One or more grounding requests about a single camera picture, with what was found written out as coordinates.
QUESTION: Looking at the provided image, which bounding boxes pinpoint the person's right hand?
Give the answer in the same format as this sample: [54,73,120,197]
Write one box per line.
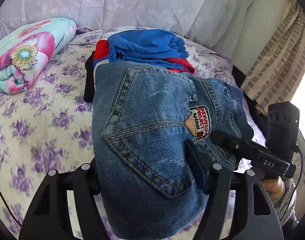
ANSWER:
[262,179,285,201]

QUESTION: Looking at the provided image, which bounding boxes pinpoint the purple floral bedspread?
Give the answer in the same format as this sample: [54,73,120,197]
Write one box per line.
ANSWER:
[0,26,268,240]

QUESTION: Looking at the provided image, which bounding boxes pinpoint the lilac lace cover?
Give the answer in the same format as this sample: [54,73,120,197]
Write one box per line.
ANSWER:
[0,0,259,53]

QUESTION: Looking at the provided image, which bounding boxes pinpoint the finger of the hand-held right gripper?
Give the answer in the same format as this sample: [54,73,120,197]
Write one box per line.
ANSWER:
[211,130,254,161]

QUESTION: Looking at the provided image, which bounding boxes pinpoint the folded blue garment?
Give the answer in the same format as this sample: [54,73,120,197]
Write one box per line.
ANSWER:
[107,29,189,65]

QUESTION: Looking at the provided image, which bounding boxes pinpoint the checked beige curtain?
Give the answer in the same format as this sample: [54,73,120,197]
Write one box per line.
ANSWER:
[239,0,305,111]

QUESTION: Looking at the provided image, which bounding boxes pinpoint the folded floral blanket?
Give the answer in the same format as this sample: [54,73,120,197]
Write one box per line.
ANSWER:
[0,17,77,95]

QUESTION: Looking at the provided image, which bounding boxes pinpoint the folded red garment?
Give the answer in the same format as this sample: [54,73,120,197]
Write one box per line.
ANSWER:
[93,39,196,75]

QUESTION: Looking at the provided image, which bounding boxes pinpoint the blue denim pants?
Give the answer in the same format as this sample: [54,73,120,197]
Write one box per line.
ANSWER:
[92,61,254,240]

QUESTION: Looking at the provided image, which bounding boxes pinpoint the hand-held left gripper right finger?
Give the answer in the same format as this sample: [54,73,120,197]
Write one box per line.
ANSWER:
[185,140,284,240]

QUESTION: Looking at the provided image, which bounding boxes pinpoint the person's right forearm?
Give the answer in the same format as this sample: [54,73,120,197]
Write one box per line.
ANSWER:
[270,177,301,231]

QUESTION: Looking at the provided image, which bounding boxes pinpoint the black cable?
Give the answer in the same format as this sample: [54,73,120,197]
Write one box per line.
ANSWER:
[0,183,23,227]
[292,144,305,198]

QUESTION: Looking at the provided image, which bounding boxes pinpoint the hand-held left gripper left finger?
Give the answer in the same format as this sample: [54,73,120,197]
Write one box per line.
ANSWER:
[19,160,110,240]

